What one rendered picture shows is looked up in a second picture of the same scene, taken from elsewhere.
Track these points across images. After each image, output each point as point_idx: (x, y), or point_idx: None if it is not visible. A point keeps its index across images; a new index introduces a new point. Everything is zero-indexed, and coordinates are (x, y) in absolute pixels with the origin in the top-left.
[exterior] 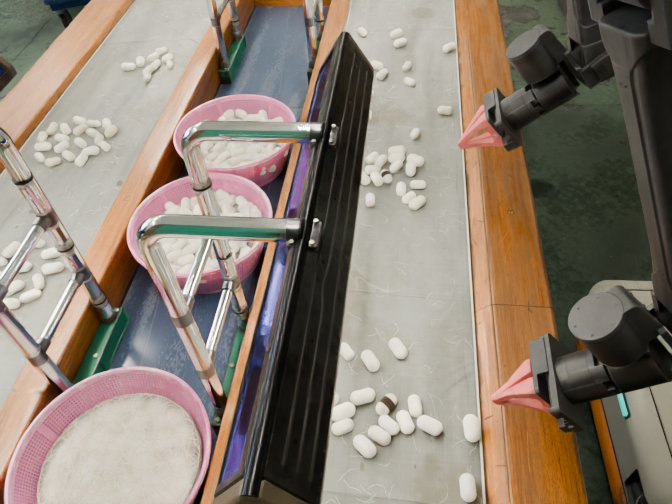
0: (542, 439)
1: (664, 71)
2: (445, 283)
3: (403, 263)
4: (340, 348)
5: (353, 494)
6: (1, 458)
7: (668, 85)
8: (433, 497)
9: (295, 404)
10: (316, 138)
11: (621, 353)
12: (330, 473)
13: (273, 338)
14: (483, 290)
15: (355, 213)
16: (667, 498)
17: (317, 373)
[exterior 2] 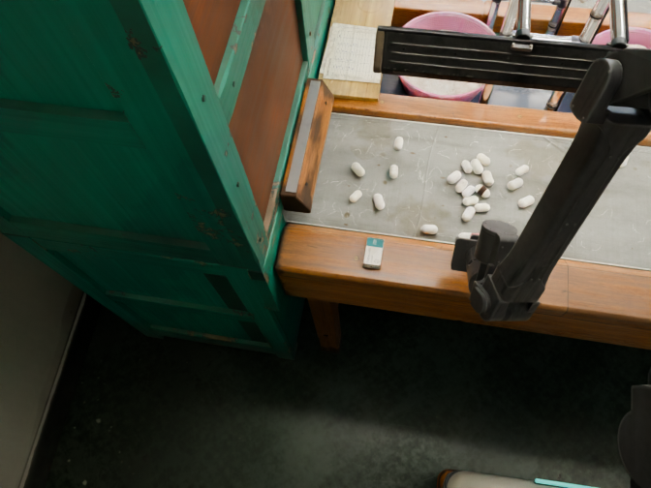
0: (457, 272)
1: (582, 132)
2: (592, 243)
3: (610, 215)
4: (462, 80)
5: (426, 172)
6: (445, 7)
7: (578, 141)
8: (424, 213)
9: (419, 45)
10: (611, 44)
11: (478, 244)
12: (439, 162)
13: (450, 31)
14: (583, 265)
15: (562, 86)
16: (462, 480)
17: (440, 60)
